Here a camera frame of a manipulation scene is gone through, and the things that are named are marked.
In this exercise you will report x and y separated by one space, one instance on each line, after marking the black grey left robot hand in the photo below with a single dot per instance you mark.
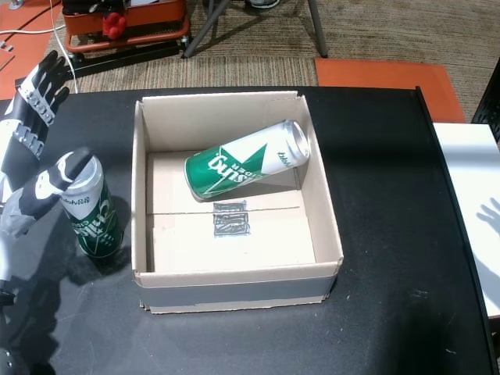
23 156

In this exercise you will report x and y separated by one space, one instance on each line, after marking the green white soda can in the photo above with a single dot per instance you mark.
95 226
234 168

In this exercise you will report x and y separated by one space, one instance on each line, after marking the open cardboard box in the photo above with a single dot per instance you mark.
234 250

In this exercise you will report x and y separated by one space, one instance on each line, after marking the orange floor mat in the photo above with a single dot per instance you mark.
386 86
19 23

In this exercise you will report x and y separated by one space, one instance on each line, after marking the grey metal disc foot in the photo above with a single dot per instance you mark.
15 4

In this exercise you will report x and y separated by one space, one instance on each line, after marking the black gear bundle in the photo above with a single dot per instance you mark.
86 6

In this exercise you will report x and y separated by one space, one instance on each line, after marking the orange metal cart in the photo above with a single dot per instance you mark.
148 23

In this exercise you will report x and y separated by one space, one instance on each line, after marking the grey sneaker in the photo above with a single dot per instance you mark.
261 3

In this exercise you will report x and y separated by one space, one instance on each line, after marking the grey metal stand legs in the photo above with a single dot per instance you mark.
318 27

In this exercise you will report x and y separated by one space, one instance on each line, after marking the white side table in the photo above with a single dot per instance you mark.
468 176

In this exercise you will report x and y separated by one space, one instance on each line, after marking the black perforated rack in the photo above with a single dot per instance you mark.
490 105

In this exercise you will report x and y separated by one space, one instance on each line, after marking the black metal rail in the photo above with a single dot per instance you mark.
125 58

